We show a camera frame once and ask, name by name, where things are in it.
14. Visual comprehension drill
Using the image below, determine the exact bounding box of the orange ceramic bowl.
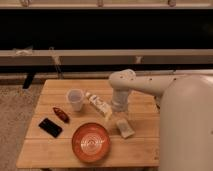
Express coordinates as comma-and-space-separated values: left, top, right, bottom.
72, 123, 111, 163

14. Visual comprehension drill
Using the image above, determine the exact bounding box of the wooden table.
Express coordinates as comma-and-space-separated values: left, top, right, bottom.
16, 79, 159, 169

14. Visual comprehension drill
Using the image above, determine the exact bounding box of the black rectangular object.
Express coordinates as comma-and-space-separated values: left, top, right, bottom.
39, 118, 63, 138

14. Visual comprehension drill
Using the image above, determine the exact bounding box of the dark red oblong object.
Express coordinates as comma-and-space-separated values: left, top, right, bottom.
53, 107, 69, 123

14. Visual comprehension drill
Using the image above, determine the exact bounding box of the white squeeze bottle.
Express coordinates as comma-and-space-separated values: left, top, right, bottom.
85, 92, 112, 121

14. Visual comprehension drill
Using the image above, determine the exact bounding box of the clear plastic cup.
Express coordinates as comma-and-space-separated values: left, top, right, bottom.
66, 89, 84, 112

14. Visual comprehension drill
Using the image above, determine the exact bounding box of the grey metal rail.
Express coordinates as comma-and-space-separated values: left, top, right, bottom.
0, 49, 213, 66

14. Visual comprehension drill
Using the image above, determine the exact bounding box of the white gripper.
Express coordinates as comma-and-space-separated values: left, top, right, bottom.
111, 90, 135, 138

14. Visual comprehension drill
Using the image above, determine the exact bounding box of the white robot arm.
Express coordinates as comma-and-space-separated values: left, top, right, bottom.
109, 69, 213, 171

